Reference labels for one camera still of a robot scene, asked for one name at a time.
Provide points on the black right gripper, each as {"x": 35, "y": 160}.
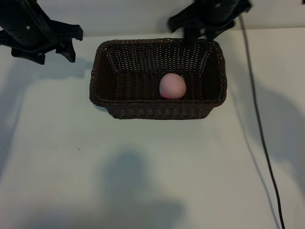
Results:
{"x": 214, "y": 12}

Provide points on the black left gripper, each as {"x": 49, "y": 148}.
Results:
{"x": 26, "y": 26}

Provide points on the pink peach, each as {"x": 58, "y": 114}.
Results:
{"x": 172, "y": 86}

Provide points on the dark brown wicker basket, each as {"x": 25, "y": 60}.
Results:
{"x": 143, "y": 83}

